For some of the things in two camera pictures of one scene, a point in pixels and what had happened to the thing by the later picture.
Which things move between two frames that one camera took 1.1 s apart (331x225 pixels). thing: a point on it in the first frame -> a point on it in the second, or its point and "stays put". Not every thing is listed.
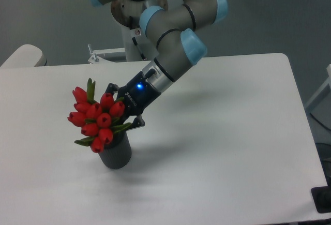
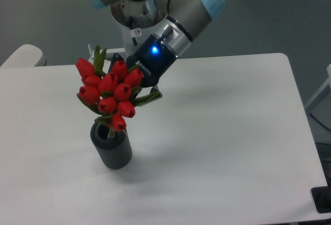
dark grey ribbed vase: [117, 153] stays put
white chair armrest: [27, 55] stays put
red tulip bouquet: [99, 119] -> [111, 95]
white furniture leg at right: [328, 82] stays put
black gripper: [137, 94] -> [152, 58]
